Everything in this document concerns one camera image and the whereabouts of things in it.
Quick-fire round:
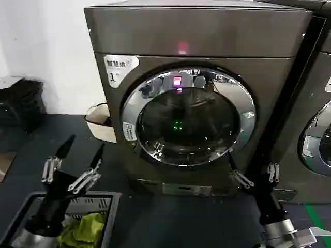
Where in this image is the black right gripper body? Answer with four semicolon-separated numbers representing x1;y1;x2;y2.
251;173;288;226

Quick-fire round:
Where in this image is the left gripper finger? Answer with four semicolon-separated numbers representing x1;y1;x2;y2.
67;143;105;195
41;134;76;185

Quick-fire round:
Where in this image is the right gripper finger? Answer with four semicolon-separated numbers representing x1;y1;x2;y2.
228;154;255;192
267;161;280;185

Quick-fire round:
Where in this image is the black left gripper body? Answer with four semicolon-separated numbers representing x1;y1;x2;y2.
27;170;86;235

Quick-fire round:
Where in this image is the grey slotted laundry basket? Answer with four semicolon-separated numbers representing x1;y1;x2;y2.
0;191;122;248

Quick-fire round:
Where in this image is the yellow-green garment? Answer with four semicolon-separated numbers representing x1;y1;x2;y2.
57;211;107;248

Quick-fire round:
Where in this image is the white bucket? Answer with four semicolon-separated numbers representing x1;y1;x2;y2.
85;102;118;144

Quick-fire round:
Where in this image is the round glass dryer door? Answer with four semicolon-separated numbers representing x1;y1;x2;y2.
121;61;257;166
299;100;331;177

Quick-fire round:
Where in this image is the black plastic crate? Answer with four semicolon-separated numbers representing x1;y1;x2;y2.
0;76;48;133

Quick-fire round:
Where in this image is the grey dryer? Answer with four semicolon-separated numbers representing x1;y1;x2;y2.
248;0;331;205

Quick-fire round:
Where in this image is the white numbered sticker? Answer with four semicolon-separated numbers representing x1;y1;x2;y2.
103;53;141;89

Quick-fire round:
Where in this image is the grey dryer numbered one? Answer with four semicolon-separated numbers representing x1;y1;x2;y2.
83;4;315;199

